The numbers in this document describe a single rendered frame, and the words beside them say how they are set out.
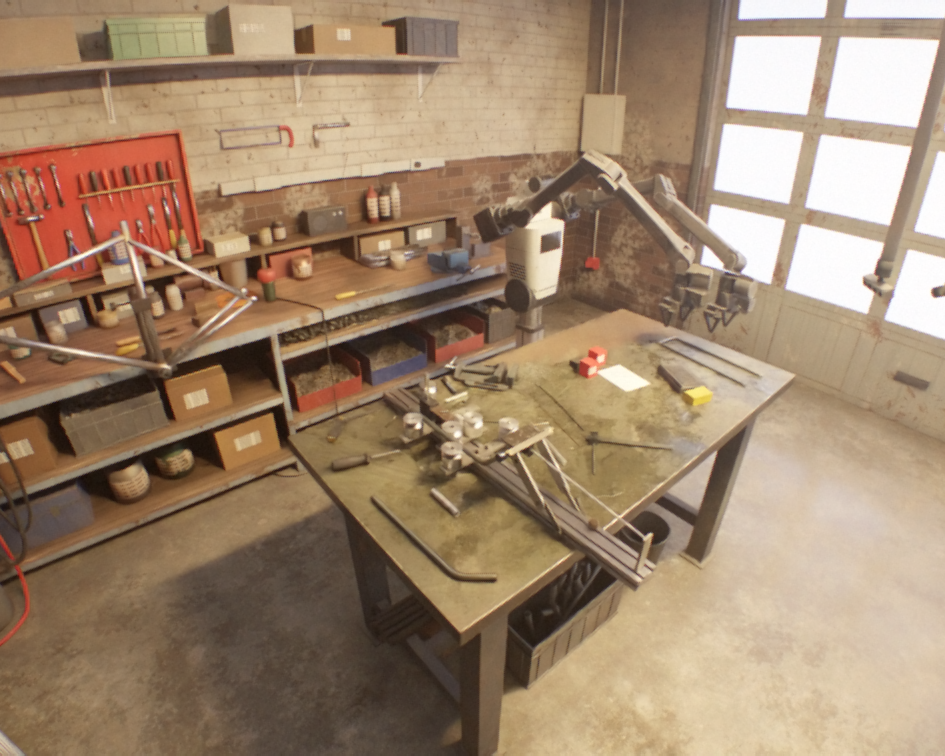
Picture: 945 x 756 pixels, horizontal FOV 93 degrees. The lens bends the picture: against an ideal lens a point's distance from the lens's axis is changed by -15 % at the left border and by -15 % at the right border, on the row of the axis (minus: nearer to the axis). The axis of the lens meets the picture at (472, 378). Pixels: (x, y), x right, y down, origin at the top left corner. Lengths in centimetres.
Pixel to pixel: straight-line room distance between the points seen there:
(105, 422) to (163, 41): 163
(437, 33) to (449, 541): 280
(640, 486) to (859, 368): 284
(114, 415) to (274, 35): 188
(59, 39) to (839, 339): 442
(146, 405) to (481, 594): 181
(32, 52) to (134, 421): 153
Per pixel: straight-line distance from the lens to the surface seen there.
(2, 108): 297
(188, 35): 277
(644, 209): 181
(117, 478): 270
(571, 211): 243
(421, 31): 327
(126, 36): 273
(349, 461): 133
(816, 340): 403
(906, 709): 238
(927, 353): 389
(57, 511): 270
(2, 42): 272
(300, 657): 209
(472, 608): 103
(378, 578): 182
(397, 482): 129
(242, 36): 287
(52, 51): 270
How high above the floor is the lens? 171
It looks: 29 degrees down
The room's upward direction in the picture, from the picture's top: straight up
